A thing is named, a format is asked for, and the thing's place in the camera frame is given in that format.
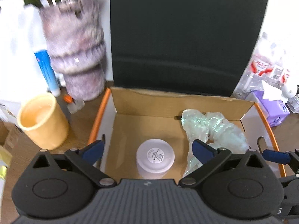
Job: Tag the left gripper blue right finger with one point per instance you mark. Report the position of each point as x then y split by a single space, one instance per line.
202 151

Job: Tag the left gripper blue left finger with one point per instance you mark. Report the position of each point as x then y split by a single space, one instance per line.
93 152

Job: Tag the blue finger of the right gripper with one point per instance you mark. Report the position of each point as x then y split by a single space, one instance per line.
276 156

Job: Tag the iridescent plastic bag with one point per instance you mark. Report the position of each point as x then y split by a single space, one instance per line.
213 129

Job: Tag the purple tissue box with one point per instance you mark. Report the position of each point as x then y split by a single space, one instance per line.
269 99

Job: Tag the red cardboard box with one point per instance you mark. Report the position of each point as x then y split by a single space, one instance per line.
127 117

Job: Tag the yellow mug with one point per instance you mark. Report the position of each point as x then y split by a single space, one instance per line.
44 122

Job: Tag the blue white tube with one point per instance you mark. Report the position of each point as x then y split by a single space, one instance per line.
44 63

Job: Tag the water bottle right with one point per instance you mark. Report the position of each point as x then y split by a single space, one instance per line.
289 87

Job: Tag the water bottle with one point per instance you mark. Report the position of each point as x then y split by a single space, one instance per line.
260 65
289 87

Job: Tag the water bottle left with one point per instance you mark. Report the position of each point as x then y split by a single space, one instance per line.
260 65

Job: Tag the black paper bag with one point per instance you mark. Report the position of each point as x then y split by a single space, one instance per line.
189 46

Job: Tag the purple ceramic vase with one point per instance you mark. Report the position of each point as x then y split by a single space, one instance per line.
75 44

